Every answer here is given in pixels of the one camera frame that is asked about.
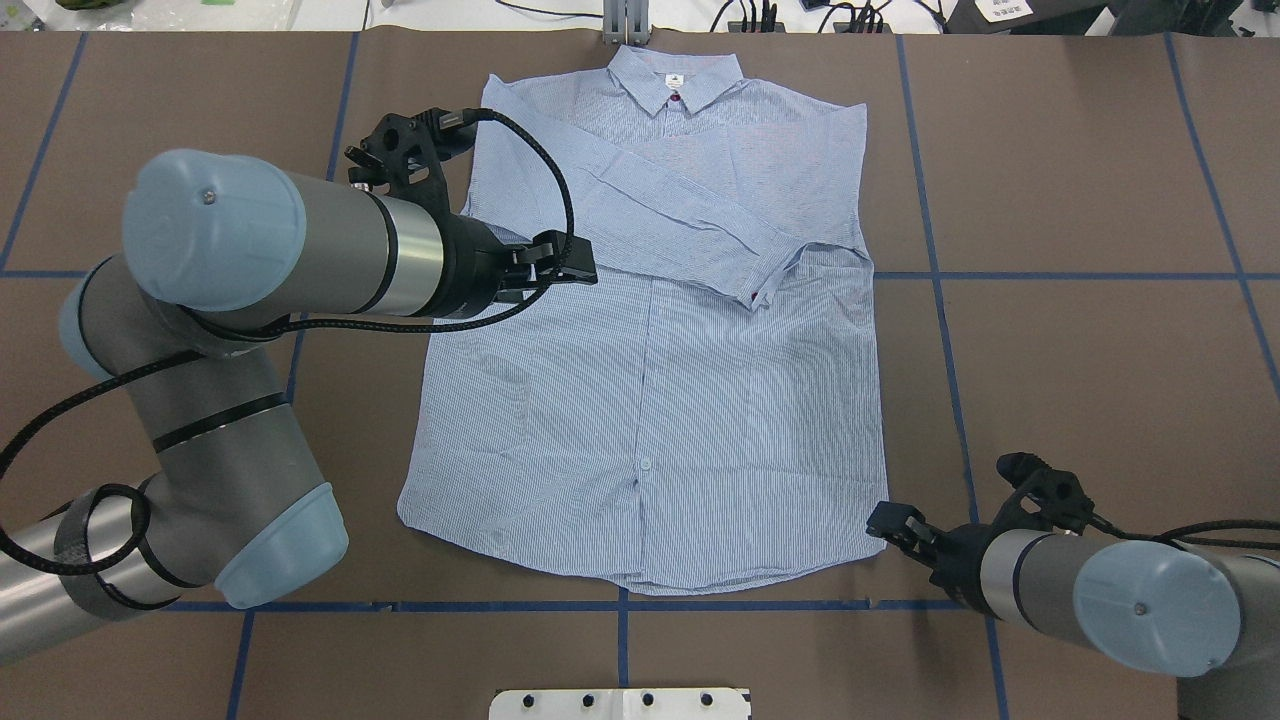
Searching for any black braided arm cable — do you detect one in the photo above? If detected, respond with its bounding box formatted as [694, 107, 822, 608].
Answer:
[0, 108, 576, 577]

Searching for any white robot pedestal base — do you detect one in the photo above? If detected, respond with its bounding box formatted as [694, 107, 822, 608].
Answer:
[488, 687, 753, 719]

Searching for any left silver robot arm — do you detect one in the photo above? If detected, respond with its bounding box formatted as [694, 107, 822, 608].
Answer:
[3, 141, 596, 665]

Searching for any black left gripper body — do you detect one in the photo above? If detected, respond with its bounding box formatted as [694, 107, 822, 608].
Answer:
[438, 214, 521, 319]

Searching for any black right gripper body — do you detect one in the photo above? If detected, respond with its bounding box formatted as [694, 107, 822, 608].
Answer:
[929, 523, 998, 601]

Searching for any light blue striped shirt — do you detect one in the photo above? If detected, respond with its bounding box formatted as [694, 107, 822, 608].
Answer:
[397, 47, 888, 594]

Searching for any aluminium frame post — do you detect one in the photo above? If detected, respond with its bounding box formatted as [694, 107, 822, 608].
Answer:
[602, 0, 652, 47]

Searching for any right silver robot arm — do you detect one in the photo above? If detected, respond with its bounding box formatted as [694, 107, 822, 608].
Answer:
[867, 501, 1279, 719]

